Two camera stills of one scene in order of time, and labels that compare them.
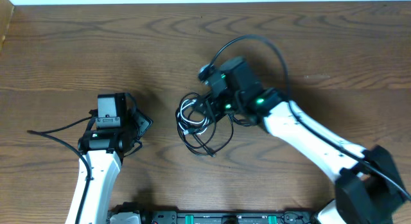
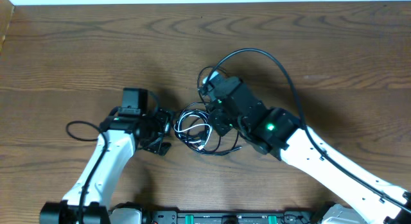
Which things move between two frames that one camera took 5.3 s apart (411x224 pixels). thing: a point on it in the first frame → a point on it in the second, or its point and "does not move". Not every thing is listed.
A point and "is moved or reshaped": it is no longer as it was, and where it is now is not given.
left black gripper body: [137, 125] → [155, 128]
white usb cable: [190, 128] is moved or reshaped
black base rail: [232, 217] does not move
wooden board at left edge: [6, 11] does not move
